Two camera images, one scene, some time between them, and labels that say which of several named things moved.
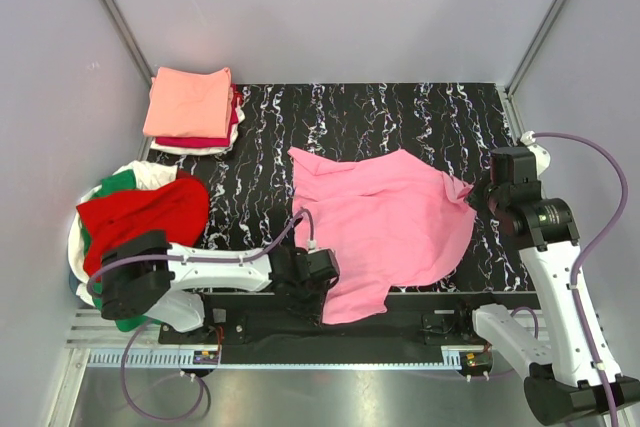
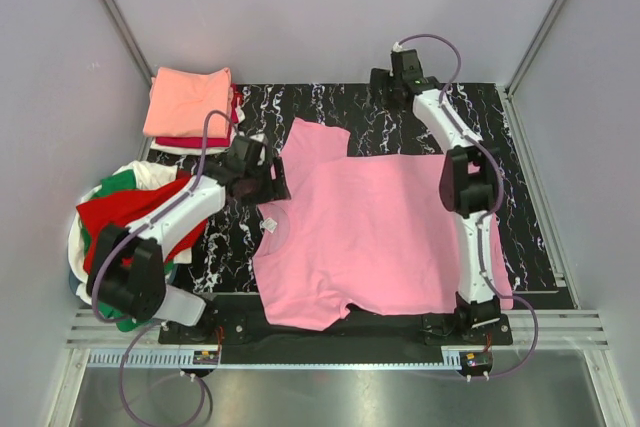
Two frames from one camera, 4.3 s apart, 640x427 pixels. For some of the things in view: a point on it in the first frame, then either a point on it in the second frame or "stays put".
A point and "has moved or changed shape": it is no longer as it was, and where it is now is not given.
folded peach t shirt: (189, 103) stays put
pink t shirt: (393, 219) has moved or changed shape
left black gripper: (314, 309) → (276, 189)
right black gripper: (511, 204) → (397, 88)
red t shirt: (178, 208) stays put
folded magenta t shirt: (197, 142) stays put
